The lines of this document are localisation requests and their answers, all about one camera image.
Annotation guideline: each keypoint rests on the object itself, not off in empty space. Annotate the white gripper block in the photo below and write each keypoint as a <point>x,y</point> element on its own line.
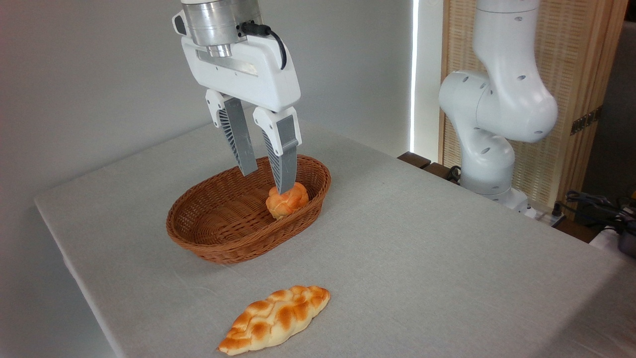
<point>248,74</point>

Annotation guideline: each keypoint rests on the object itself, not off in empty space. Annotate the round orange bread bun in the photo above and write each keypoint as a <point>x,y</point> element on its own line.
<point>290,203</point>

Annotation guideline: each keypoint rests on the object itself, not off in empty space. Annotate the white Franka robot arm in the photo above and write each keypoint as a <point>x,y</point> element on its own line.
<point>502,99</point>

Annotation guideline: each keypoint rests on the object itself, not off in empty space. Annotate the long braided bread loaf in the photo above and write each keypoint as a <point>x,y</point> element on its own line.
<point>278,318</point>

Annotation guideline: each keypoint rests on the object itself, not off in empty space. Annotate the brown oval wicker basket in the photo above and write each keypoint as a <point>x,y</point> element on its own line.
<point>223,223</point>

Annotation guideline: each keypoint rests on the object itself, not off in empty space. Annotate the silver metal wrist flange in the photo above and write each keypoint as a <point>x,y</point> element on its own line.
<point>213,22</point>

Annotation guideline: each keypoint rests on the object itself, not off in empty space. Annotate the dark wooden side table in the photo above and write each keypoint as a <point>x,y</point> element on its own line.
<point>422,165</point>

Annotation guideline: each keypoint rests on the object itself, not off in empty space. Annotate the light grey tablecloth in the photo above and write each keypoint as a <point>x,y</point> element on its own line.
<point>422,258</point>

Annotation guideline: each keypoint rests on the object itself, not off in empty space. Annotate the white power strip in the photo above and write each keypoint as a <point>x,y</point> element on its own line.
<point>546,217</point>

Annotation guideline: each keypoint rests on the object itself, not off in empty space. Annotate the dark metal screen hinge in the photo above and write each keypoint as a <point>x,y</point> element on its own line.
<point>586,121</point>

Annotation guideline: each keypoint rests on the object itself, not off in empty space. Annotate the wooden bamboo folding screen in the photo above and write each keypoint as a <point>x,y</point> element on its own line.
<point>581,59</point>

